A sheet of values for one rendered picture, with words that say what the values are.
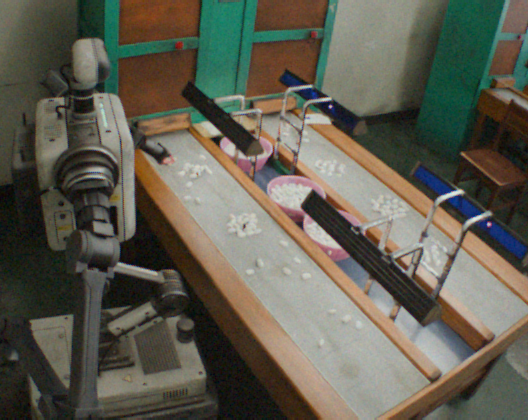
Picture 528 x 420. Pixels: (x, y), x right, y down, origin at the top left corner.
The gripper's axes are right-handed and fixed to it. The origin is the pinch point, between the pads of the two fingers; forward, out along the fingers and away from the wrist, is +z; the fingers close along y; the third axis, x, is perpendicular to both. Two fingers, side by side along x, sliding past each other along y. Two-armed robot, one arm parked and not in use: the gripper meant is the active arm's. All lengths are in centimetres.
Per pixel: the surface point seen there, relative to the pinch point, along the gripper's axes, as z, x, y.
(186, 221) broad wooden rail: -0.1, 12.1, -31.1
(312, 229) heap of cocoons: 38, -16, -54
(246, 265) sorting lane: 10, 8, -61
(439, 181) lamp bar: 41, -65, -85
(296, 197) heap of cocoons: 43, -21, -33
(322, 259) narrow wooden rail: 29, -12, -73
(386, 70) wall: 218, -149, 120
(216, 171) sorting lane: 25.0, -6.5, 0.5
